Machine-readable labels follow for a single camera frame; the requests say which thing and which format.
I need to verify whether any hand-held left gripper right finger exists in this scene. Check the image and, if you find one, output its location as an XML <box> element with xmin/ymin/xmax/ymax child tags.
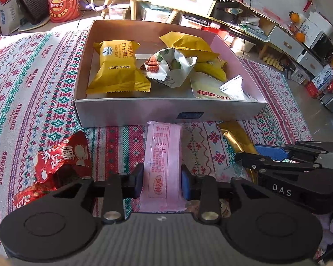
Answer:
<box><xmin>181</xmin><ymin>165</ymin><xmax>270</xmax><ymax>224</ymax></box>

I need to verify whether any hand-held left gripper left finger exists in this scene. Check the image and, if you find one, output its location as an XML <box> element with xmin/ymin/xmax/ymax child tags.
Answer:
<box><xmin>51</xmin><ymin>163</ymin><xmax>145</xmax><ymax>224</ymax></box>

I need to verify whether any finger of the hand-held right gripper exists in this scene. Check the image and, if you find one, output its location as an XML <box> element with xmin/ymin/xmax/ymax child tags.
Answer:
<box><xmin>254</xmin><ymin>141</ymin><xmax>333</xmax><ymax>162</ymax></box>
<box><xmin>234</xmin><ymin>152</ymin><xmax>322</xmax><ymax>174</ymax></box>

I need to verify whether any gold stick packet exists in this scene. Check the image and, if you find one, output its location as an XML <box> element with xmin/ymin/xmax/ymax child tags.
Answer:
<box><xmin>216</xmin><ymin>120</ymin><xmax>260</xmax><ymax>183</ymax></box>

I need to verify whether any pink snack packet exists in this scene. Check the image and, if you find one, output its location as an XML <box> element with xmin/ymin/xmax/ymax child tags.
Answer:
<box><xmin>139</xmin><ymin>120</ymin><xmax>185</xmax><ymax>213</ymax></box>

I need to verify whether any pink-lined silver cardboard box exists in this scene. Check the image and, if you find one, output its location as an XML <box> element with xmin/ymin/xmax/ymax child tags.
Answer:
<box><xmin>73</xmin><ymin>19</ymin><xmax>268</xmax><ymax>128</ymax></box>

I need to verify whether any white foil snack packet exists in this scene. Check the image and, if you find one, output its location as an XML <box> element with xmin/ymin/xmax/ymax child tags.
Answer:
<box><xmin>219</xmin><ymin>75</ymin><xmax>258</xmax><ymax>102</ymax></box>

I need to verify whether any white wafer packet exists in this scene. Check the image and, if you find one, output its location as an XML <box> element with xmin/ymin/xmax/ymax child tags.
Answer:
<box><xmin>189</xmin><ymin>71</ymin><xmax>231</xmax><ymax>100</ymax></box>

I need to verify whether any yellow packet with blue label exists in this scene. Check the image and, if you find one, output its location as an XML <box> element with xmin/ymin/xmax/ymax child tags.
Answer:
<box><xmin>194</xmin><ymin>55</ymin><xmax>228</xmax><ymax>82</ymax></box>

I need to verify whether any yellow waffle snack packet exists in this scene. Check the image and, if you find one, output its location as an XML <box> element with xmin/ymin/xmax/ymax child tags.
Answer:
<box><xmin>85</xmin><ymin>40</ymin><xmax>152</xmax><ymax>95</ymax></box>

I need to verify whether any white packet with nut picture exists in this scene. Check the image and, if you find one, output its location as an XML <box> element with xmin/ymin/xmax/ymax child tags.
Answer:
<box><xmin>143</xmin><ymin>47</ymin><xmax>197</xmax><ymax>89</ymax></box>

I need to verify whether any long yellow snack packet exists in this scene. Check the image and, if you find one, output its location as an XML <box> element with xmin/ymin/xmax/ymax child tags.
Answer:
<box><xmin>159</xmin><ymin>31</ymin><xmax>220</xmax><ymax>61</ymax></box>

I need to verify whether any red snack packet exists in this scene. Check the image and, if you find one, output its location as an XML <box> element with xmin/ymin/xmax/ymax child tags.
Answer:
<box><xmin>33</xmin><ymin>131</ymin><xmax>91</xmax><ymax>183</ymax></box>
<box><xmin>12</xmin><ymin>181</ymin><xmax>57</xmax><ymax>208</ymax></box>

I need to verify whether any row of small yellow bottles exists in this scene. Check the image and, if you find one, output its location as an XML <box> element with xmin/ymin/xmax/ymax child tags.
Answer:
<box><xmin>263</xmin><ymin>55</ymin><xmax>285</xmax><ymax>72</ymax></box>

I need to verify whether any white low cabinet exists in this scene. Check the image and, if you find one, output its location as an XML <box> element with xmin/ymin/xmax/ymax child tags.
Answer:
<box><xmin>259</xmin><ymin>19</ymin><xmax>331</xmax><ymax>76</ymax></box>

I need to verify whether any white microwave oven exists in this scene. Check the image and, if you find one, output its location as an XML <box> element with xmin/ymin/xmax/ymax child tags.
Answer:
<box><xmin>308</xmin><ymin>11</ymin><xmax>333</xmax><ymax>61</ymax></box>

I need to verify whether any patterned woven blanket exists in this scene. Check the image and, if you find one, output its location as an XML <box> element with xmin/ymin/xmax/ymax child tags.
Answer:
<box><xmin>0</xmin><ymin>29</ymin><xmax>333</xmax><ymax>266</ymax></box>

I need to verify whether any black cooking pot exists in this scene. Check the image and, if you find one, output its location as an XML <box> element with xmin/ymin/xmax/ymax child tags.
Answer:
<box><xmin>212</xmin><ymin>3</ymin><xmax>243</xmax><ymax>24</ymax></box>

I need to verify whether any red chip bucket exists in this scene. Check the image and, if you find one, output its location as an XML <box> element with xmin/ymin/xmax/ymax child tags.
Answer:
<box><xmin>47</xmin><ymin>0</ymin><xmax>82</xmax><ymax>23</ymax></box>

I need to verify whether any black perforated basket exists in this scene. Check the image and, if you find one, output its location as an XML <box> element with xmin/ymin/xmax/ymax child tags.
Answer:
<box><xmin>17</xmin><ymin>0</ymin><xmax>50</xmax><ymax>25</ymax></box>

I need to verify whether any white shopping bag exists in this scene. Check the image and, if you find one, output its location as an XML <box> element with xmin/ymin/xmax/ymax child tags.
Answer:
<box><xmin>0</xmin><ymin>0</ymin><xmax>24</xmax><ymax>35</ymax></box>

